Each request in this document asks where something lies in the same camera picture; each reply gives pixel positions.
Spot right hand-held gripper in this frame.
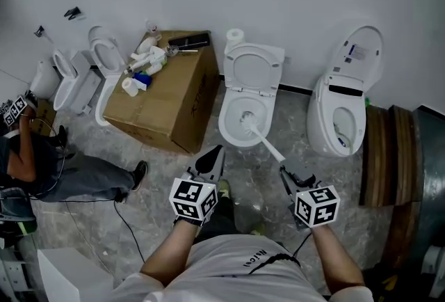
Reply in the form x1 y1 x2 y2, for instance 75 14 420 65
280 156 341 232

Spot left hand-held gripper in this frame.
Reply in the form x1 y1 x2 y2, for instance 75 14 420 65
169 144 226 227

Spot white toilet brush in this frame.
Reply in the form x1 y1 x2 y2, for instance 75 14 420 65
239 111 286 164

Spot white toilet with raised lid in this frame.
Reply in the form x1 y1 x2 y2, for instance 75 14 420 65
218 42 286 149

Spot person's left forearm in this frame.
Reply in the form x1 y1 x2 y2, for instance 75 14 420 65
140 222 203 289

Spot person's right forearm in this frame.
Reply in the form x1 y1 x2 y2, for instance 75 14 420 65
310 223 366 294

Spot white smart toilet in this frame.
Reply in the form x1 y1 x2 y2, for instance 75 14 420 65
307 25 384 158

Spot white toilet paper roll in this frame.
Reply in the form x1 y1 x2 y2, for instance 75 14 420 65
121 77 140 97
225 28 246 48

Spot white toilet with grey tank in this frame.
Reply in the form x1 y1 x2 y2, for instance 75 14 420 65
51 49 97 116

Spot white toilet with oval seat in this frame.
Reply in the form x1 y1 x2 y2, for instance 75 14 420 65
88 25 128 127

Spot person's left shoe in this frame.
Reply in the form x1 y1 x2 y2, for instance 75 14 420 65
217 179 232 200

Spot person's shoe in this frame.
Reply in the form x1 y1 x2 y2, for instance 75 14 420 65
217 179 232 200
250 220 267 237

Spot person's dark trousers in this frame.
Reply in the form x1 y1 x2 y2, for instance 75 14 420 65
204 194 266 236

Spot person's right shoe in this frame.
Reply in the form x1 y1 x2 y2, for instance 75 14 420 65
250 220 267 237

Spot person's white shirt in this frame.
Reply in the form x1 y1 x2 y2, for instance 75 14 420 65
111 234 375 302

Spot large cardboard box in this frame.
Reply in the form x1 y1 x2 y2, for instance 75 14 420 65
103 30 221 155

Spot blue cloth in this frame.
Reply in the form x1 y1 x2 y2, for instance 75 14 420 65
133 72 153 88

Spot white flat box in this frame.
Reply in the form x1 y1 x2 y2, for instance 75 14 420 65
37 247 114 302

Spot pile of white cleaning bottles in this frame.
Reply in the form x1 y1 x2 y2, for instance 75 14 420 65
124 34 169 77

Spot black rectangular tray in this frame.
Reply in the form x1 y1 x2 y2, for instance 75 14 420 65
168 32 211 49

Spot small cardboard box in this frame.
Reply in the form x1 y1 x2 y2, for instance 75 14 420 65
29 98 58 137

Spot white plastic rack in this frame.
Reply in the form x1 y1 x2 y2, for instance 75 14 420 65
0 248 39 302

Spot black floor cable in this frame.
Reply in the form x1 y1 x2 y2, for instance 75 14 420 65
29 196 145 264

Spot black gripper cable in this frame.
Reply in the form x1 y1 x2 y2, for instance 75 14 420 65
248 232 312 276

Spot grey metal duct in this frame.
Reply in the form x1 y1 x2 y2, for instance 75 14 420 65
412 107 445 296

